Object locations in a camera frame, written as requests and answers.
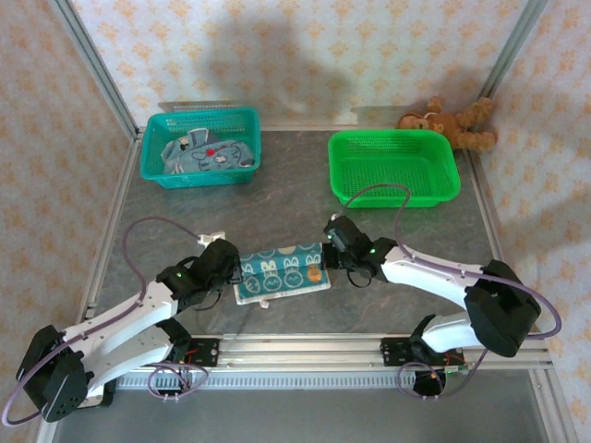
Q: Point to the teal bunny print towel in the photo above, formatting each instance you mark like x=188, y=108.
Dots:
x=281, y=277

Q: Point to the grey-blue hello cat towel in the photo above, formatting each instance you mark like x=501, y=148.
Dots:
x=231, y=157

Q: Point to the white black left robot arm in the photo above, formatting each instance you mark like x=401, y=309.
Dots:
x=129, y=323

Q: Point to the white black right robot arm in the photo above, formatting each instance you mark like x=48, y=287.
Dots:
x=429, y=277

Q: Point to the green plastic basket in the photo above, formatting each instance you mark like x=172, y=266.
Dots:
x=392, y=166

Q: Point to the teal plastic basket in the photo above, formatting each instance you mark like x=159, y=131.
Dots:
x=157, y=152

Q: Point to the small green circuit board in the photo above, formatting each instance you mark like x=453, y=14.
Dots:
x=458, y=369

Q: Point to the brown teddy bear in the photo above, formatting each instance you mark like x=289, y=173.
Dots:
x=445, y=124

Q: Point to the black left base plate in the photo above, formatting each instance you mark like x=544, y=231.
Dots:
x=208, y=353

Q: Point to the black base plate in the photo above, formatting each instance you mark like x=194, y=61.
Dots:
x=392, y=351
x=208, y=353

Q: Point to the aluminium front rail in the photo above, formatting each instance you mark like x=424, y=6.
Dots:
x=300, y=350

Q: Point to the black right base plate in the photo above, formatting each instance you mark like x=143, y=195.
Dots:
x=392, y=351

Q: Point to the aluminium table side rail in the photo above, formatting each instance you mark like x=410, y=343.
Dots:
x=489, y=207
x=111, y=217

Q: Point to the aluminium table back rail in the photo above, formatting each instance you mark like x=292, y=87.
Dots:
x=295, y=128

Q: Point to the aluminium lower frame leg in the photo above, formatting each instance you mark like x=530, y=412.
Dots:
x=551, y=406
x=44, y=431

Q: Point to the aluminium frame post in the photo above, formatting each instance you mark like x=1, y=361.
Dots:
x=97, y=69
x=512, y=51

